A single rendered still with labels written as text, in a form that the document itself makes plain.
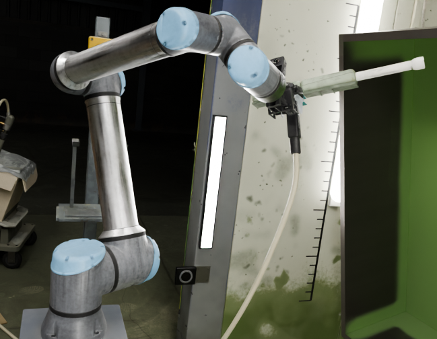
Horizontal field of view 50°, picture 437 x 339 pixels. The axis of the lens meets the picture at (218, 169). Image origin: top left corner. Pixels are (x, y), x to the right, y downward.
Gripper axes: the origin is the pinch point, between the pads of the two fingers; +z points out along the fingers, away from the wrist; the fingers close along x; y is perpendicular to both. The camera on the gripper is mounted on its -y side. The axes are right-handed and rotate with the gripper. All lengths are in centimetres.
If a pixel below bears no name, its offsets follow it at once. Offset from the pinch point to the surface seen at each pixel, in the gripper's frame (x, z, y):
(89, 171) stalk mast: -110, 36, -2
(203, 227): -67, 63, 27
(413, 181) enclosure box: 25, 73, 18
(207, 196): -62, 59, 14
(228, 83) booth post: -43, 50, -34
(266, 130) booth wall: -35, 71, -15
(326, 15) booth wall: -1, 72, -64
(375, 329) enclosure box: 1, 83, 75
